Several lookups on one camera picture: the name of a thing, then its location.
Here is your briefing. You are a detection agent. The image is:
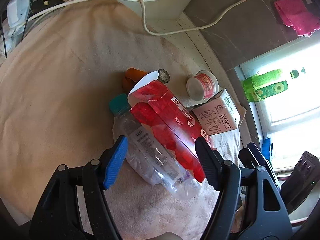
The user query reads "white cup red label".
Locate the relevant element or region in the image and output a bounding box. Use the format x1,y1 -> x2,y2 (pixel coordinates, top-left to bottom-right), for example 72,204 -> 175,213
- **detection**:
186,70 -> 219,102

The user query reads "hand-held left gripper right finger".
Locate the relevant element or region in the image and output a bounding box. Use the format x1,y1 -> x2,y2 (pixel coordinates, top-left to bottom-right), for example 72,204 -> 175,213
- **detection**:
194,137 -> 293,240

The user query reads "thick white cable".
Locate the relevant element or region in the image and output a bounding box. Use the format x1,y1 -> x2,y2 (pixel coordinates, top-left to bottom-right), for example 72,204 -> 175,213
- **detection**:
10,0 -> 305,36

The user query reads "white power strip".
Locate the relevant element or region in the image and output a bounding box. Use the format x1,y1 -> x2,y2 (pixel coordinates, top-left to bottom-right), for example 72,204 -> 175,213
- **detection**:
6,0 -> 32,37

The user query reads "white appliance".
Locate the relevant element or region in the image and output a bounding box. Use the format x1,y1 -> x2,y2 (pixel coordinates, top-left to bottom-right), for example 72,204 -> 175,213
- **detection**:
119,0 -> 208,20

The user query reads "beige fleece towel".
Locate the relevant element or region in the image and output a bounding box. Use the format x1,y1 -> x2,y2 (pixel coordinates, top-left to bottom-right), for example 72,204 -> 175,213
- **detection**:
0,0 -> 250,240

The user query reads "dark green pump bottle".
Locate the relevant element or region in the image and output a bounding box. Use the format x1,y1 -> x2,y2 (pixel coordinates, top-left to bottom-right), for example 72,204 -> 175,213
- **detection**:
290,67 -> 307,79

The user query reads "clear plastic bottle teal cap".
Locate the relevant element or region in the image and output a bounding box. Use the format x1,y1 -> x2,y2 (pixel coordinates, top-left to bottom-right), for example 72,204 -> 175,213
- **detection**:
109,94 -> 202,200

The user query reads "pink cloth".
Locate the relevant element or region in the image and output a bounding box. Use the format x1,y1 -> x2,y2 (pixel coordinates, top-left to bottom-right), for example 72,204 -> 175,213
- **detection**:
274,0 -> 320,37

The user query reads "white milk carton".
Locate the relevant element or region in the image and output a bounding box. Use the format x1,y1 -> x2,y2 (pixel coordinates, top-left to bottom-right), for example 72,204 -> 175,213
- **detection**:
192,88 -> 241,135

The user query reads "red cardboard carton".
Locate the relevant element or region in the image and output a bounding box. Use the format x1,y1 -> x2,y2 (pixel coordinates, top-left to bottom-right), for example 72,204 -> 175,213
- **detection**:
127,70 -> 213,183

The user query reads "orange peel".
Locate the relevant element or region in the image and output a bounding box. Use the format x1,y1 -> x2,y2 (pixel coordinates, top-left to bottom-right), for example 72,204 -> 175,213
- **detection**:
122,67 -> 148,92

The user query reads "light green bottle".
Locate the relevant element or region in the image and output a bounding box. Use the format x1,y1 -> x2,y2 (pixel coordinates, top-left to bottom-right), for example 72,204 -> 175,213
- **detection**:
242,69 -> 283,102

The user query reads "white crumpled plastic wrapper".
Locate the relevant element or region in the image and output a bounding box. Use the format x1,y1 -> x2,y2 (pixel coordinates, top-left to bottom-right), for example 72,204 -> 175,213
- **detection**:
112,117 -> 163,186

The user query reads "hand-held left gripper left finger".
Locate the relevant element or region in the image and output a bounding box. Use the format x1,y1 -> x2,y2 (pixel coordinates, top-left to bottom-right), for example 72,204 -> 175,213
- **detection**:
29,135 -> 129,240

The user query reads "window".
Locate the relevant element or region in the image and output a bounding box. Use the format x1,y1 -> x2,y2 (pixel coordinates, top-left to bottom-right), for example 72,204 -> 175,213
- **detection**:
235,30 -> 320,172

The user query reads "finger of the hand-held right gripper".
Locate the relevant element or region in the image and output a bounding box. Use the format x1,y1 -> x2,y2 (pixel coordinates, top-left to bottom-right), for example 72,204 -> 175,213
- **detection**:
262,136 -> 273,165
239,142 -> 280,188

